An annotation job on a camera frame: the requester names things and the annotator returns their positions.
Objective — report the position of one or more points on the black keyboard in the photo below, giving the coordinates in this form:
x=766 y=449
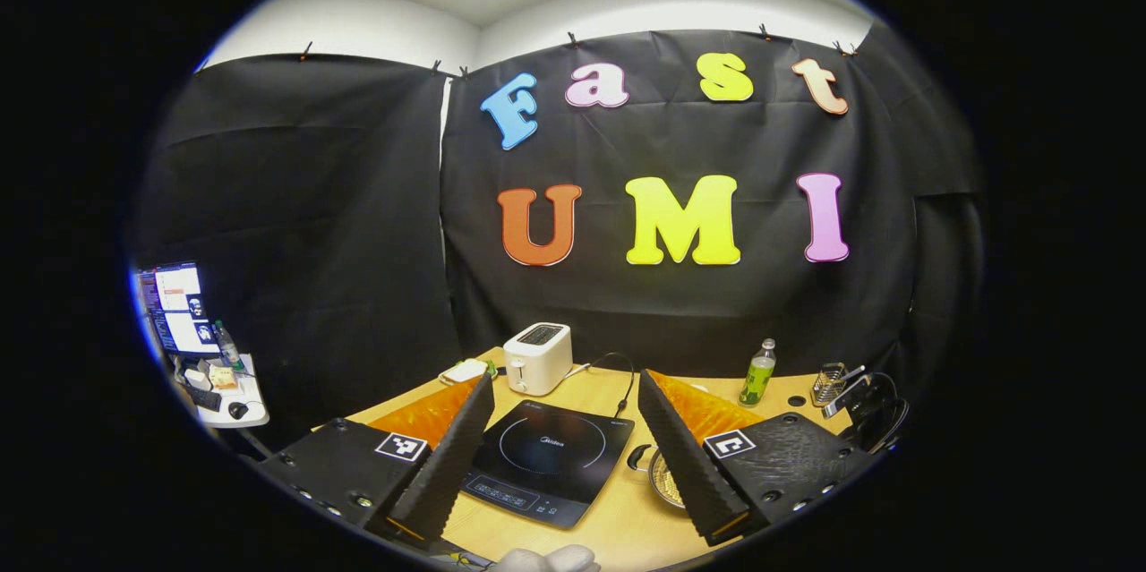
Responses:
x=204 y=398

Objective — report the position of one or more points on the white toaster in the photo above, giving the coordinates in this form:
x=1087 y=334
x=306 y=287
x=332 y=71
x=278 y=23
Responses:
x=537 y=362

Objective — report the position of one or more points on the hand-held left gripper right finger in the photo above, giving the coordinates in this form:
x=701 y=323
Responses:
x=680 y=456

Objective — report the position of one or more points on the metal spoon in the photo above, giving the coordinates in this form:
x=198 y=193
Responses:
x=855 y=372

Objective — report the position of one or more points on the white side table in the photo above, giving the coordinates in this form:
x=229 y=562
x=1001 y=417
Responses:
x=255 y=395

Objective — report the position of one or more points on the black backdrop cloth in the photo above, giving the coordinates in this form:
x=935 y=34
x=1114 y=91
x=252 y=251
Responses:
x=358 y=241

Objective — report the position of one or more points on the green label drink bottle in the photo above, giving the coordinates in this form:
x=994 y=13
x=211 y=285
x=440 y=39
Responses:
x=757 y=379

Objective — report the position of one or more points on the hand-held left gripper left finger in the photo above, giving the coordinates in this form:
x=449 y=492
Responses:
x=452 y=456

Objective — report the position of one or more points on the black induction cooktop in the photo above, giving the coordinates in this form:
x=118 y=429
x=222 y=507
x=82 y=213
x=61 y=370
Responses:
x=551 y=456

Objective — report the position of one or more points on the black computer mouse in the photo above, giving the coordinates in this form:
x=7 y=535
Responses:
x=238 y=410

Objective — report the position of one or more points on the clear water bottle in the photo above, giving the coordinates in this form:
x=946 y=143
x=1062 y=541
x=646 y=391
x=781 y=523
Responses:
x=228 y=346

